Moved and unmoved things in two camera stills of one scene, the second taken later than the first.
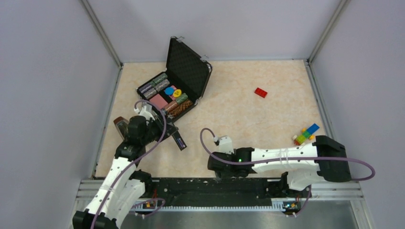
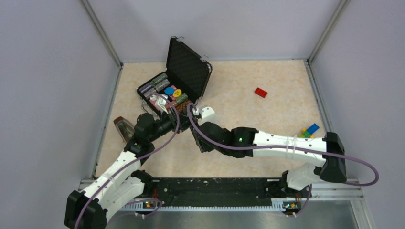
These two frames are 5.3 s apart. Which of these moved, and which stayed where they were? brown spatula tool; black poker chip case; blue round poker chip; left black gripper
Moved: left black gripper
Stayed: blue round poker chip; brown spatula tool; black poker chip case
